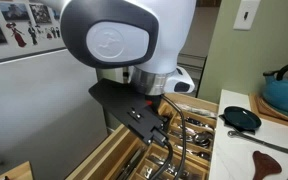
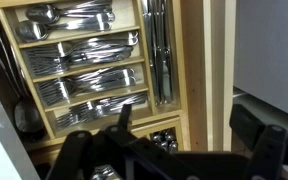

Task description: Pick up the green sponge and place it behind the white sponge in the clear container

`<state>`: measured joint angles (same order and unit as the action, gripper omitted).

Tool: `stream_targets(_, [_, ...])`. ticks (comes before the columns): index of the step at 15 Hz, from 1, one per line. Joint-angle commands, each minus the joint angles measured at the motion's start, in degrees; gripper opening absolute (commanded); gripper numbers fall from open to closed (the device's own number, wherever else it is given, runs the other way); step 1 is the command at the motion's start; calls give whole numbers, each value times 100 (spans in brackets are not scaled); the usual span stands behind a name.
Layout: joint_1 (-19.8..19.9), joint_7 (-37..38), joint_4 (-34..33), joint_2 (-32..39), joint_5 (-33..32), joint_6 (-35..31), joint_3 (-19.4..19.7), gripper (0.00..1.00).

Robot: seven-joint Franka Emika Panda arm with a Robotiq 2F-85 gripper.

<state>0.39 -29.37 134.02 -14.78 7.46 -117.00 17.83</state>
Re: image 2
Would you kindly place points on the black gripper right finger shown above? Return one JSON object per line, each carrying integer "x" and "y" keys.
{"x": 267, "y": 153}

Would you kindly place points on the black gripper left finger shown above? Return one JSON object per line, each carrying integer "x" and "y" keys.
{"x": 70, "y": 156}

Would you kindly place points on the steel fork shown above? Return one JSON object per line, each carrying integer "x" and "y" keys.
{"x": 70, "y": 118}
{"x": 100, "y": 75}
{"x": 50, "y": 91}
{"x": 47, "y": 61}
{"x": 100, "y": 41}

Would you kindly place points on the dark steel ladle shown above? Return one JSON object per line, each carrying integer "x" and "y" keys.
{"x": 27, "y": 116}

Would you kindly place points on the small steel spoon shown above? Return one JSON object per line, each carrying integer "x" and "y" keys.
{"x": 157, "y": 137}
{"x": 172, "y": 145}

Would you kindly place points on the small wooden cutlery organizer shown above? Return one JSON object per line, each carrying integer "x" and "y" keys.
{"x": 157, "y": 124}

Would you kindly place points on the light wooden drawer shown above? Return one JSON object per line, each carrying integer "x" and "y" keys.
{"x": 197, "y": 66}

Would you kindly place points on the steel tablespoon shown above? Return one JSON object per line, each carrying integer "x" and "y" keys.
{"x": 30, "y": 30}
{"x": 42, "y": 13}

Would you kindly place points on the steel table knife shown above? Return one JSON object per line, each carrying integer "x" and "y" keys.
{"x": 160, "y": 50}
{"x": 169, "y": 50}
{"x": 149, "y": 50}

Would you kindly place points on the large wooden cutlery organizer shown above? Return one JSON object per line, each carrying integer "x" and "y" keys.
{"x": 124, "y": 13}

